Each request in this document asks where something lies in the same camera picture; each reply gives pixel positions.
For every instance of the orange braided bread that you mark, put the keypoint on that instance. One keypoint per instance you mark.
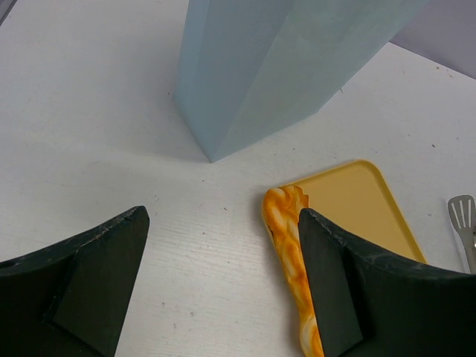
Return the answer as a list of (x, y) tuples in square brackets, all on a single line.
[(281, 209)]

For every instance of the light blue paper bag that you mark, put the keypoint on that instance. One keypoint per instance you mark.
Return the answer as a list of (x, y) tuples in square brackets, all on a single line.
[(248, 69)]

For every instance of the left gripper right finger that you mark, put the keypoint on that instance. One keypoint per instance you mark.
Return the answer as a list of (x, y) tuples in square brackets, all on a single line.
[(369, 301)]

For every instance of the metal food tongs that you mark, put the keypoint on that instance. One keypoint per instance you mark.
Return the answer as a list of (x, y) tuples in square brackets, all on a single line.
[(461, 210)]

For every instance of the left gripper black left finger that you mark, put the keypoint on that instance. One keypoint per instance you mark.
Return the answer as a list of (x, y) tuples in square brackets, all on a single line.
[(71, 298)]

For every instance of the yellow plastic tray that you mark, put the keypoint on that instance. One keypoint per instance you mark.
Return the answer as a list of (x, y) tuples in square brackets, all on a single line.
[(356, 197)]

